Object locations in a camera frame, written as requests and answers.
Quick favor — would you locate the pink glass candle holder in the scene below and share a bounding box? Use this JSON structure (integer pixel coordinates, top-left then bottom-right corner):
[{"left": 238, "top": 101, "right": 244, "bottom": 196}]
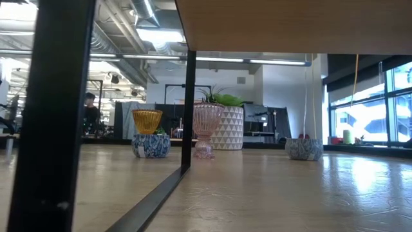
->
[{"left": 195, "top": 102, "right": 225, "bottom": 159}]

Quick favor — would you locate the amber glass candle holder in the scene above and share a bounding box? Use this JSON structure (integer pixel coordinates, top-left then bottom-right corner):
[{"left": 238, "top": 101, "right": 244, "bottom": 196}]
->
[{"left": 131, "top": 109, "right": 164, "bottom": 135}]

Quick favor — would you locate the green artificial succulent plant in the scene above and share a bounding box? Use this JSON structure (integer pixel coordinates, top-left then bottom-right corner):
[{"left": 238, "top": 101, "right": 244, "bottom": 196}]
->
[{"left": 198, "top": 84, "right": 246, "bottom": 108}]

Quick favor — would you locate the white triangle patterned pot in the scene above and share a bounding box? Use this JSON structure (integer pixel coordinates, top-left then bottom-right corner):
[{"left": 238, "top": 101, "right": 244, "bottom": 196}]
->
[{"left": 211, "top": 106, "right": 245, "bottom": 151}]

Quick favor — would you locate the long linear ceiling light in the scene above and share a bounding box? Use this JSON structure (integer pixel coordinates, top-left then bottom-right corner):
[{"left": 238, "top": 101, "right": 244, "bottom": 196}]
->
[{"left": 89, "top": 53, "right": 312, "bottom": 67}]

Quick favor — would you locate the black background work station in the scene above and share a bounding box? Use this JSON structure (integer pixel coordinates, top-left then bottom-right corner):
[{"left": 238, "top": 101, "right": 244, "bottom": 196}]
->
[{"left": 243, "top": 102, "right": 292, "bottom": 144}]

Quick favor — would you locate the grey curtain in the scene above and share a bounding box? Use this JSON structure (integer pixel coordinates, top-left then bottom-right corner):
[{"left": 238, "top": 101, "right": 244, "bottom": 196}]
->
[{"left": 114, "top": 101, "right": 156, "bottom": 140}]

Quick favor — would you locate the bright ceiling panel light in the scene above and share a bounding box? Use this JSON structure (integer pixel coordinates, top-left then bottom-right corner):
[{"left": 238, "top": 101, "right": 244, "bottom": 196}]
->
[{"left": 137, "top": 28, "right": 187, "bottom": 44}]

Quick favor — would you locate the person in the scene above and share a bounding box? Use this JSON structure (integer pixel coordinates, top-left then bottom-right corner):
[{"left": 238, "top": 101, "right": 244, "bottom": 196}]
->
[{"left": 83, "top": 92, "right": 101, "bottom": 135}]

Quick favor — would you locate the green cylinder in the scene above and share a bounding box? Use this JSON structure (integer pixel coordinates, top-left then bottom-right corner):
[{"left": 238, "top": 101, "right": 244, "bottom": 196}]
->
[{"left": 342, "top": 129, "right": 354, "bottom": 145}]

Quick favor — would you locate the black background rig frame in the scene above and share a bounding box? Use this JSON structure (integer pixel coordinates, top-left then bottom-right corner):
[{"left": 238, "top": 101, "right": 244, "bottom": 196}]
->
[{"left": 164, "top": 83, "right": 212, "bottom": 106}]

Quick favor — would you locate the pale hanging cord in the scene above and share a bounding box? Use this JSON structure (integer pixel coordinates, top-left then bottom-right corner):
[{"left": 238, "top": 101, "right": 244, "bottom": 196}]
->
[{"left": 310, "top": 53, "right": 318, "bottom": 140}]

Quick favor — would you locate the silver ceiling duct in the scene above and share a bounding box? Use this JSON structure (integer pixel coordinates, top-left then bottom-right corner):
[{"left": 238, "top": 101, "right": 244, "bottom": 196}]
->
[{"left": 128, "top": 0, "right": 161, "bottom": 28}]

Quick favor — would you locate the large window black frame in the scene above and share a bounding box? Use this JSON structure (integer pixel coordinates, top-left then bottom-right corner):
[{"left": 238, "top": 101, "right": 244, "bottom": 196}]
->
[{"left": 327, "top": 60, "right": 412, "bottom": 145}]

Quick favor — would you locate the yellow hanging cord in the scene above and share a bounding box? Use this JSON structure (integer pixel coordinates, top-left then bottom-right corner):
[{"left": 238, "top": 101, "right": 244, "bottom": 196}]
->
[{"left": 353, "top": 53, "right": 359, "bottom": 107}]

